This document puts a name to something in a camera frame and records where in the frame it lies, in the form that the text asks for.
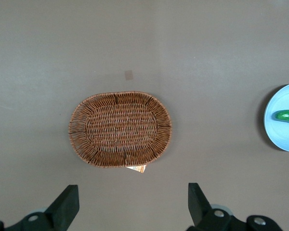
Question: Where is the brown oval wicker basket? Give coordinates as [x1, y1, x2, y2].
[67, 90, 172, 168]

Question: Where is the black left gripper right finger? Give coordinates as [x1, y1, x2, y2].
[186, 182, 284, 231]

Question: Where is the orange paper basket tag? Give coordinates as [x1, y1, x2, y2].
[125, 164, 146, 174]

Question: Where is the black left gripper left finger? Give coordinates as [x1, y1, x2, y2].
[0, 184, 80, 231]

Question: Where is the green cucumber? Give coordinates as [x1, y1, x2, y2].
[274, 109, 289, 124]

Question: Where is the light blue round plate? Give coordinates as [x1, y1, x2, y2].
[263, 82, 289, 153]

